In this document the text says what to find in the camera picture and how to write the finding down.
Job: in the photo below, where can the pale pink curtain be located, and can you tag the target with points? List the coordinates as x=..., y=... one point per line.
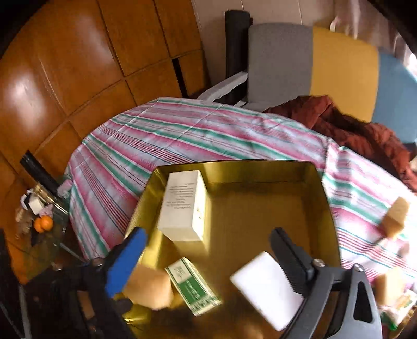
x=374, y=29

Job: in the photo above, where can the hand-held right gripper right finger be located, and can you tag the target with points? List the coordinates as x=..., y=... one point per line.
x=293, y=260

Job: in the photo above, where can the black rolled mat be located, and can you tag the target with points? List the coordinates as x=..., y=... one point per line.
x=236, y=49

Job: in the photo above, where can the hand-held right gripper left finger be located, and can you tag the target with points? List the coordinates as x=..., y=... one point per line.
x=127, y=257

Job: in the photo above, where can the pink green striped tablecloth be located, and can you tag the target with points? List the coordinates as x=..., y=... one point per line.
x=195, y=137

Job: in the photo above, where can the grey yellow blue sofa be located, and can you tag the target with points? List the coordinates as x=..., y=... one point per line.
x=342, y=65

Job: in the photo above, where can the pale pink cloth bundle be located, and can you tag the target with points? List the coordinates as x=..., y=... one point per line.
x=64, y=189

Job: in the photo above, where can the black tube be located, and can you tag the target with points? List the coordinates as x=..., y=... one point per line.
x=39, y=172

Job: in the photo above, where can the tan sponge cake cube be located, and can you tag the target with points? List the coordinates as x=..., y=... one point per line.
x=391, y=283
x=395, y=216
x=150, y=287

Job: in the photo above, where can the gold metal tray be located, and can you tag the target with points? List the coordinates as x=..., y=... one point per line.
x=254, y=212

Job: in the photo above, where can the maroon blanket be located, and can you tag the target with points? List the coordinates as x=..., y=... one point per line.
x=352, y=130

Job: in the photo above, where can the green and white small box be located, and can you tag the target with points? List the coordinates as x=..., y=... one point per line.
x=192, y=287

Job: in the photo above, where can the glass side table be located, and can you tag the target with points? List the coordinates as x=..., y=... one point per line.
x=49, y=247

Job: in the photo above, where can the tall white carton box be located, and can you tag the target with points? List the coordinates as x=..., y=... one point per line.
x=180, y=208

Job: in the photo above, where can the wooden wardrobe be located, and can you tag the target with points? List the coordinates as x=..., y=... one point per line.
x=81, y=65

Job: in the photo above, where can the yellow green snack packet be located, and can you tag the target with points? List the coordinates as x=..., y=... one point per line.
x=402, y=304

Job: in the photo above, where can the orange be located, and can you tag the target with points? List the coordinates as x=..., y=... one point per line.
x=48, y=222
x=38, y=226

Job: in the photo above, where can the white foam strip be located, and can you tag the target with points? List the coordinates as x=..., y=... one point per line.
x=224, y=86

